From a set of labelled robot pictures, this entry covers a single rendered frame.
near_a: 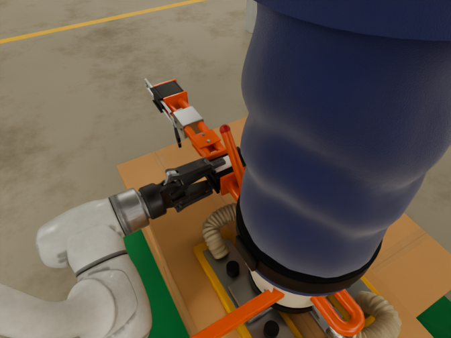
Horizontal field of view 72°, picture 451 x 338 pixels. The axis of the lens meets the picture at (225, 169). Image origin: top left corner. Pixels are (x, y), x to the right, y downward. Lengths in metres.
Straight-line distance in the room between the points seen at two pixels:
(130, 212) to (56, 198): 1.72
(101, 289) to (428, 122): 0.52
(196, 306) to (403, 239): 0.99
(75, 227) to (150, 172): 0.92
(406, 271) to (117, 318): 1.09
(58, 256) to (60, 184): 1.78
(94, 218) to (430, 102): 0.56
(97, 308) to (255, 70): 0.46
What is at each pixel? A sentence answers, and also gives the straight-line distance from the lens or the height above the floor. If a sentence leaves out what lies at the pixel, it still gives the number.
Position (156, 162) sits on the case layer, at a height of 0.54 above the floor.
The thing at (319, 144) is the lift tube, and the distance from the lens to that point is 0.27.
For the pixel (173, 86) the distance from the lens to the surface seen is 0.98.
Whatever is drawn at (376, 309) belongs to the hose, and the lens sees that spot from 0.69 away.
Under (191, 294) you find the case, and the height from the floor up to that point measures 1.00.
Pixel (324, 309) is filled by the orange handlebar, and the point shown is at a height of 1.14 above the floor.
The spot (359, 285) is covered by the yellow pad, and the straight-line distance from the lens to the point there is 0.75.
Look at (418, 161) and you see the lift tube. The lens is 0.31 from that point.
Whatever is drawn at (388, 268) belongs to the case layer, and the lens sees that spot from 1.39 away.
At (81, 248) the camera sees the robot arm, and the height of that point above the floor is 1.15.
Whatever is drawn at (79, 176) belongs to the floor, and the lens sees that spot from 2.42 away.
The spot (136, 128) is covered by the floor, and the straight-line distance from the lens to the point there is 2.65.
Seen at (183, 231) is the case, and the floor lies 1.00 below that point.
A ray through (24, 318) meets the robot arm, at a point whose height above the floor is 1.24.
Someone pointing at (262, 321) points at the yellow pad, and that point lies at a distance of 0.68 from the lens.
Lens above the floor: 1.68
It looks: 49 degrees down
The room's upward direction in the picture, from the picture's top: straight up
